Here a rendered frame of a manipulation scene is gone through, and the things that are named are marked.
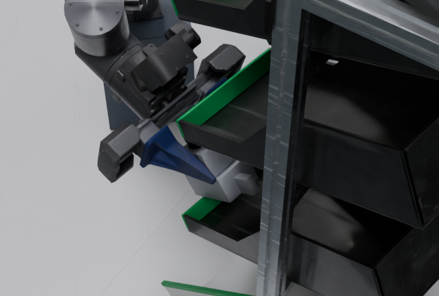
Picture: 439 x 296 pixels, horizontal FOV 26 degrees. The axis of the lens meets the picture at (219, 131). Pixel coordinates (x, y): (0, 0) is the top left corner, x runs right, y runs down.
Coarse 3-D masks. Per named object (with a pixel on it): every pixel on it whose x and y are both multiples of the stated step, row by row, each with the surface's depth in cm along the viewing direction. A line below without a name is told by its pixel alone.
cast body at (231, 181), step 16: (192, 144) 96; (208, 160) 95; (224, 160) 96; (224, 176) 95; (240, 176) 96; (256, 176) 98; (208, 192) 98; (224, 192) 96; (240, 192) 97; (256, 192) 95
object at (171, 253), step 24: (192, 192) 146; (168, 216) 143; (168, 240) 140; (192, 240) 140; (144, 264) 138; (168, 264) 138; (192, 264) 138; (216, 264) 138; (120, 288) 135; (144, 288) 135; (432, 288) 135
